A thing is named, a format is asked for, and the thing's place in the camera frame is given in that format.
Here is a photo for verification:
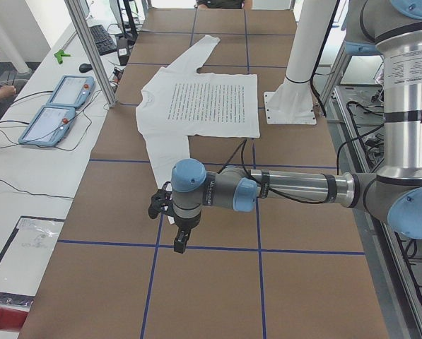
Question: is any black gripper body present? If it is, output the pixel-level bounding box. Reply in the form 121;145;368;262
175;225;193;244

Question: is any white printed long-sleeve shirt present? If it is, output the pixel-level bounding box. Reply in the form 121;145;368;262
136;35;260;186

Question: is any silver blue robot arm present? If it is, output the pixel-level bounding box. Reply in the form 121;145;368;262
167;1;422;253

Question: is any plastic document sleeve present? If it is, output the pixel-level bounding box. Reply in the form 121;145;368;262
0;216;64;296

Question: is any near blue teach pendant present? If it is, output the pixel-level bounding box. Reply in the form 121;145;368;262
18;105;76;147

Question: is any blue teach pendant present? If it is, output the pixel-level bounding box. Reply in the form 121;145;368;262
18;105;76;147
47;75;95;109

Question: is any far blue teach pendant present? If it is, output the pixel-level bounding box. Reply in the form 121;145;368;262
47;75;95;109

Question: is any black power adapter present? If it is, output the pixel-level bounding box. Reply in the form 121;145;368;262
116;37;130;66

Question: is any black computer mouse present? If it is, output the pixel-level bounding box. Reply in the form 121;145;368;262
78;63;93;73

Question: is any black keyboard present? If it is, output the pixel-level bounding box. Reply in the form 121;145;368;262
88;25;117;56

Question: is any red cylinder object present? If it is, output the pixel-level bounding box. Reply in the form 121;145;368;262
0;307;28;332

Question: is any green plastic tool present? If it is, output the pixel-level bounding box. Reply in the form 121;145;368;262
54;49;71;64

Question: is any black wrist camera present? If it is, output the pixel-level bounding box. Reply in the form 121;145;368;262
148;182;175;219

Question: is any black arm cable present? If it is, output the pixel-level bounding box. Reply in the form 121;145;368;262
220;138;335;205

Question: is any white camera stand column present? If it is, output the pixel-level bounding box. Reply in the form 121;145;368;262
264;0;339;125

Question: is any aluminium frame post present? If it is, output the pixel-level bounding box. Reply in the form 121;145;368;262
64;0;117;108

